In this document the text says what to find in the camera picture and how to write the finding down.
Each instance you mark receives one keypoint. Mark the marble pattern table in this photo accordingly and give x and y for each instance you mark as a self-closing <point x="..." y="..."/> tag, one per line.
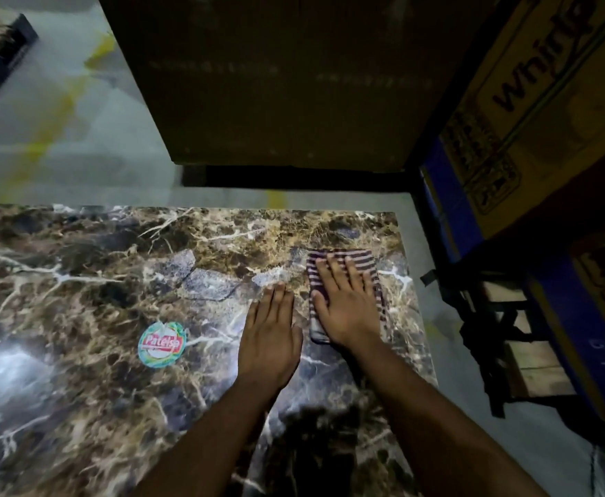
<point x="100" y="253"/>

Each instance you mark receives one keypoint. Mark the checked cloth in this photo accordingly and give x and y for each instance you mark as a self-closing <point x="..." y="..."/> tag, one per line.
<point x="367" y="258"/>

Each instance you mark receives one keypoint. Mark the person's right forearm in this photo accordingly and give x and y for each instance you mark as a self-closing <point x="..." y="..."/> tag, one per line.
<point x="447" y="434"/>

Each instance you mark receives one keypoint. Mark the round green red sticker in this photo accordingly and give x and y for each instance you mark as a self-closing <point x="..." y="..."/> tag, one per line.
<point x="162" y="345"/>

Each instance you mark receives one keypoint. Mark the person's left forearm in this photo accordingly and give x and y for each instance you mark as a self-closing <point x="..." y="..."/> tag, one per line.
<point x="204" y="450"/>

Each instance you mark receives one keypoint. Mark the person's right hand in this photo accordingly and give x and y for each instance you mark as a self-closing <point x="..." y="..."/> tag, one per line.
<point x="351" y="315"/>

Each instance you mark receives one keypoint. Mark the wooden pallet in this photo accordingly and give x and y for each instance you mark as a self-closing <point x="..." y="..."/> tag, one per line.
<point x="535" y="367"/>

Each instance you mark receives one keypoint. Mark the large dark cardboard box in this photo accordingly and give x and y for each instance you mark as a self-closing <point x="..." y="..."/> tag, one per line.
<point x="292" y="82"/>

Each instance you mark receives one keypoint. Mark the person's left hand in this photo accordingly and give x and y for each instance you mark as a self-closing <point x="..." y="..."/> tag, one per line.
<point x="269" y="346"/>

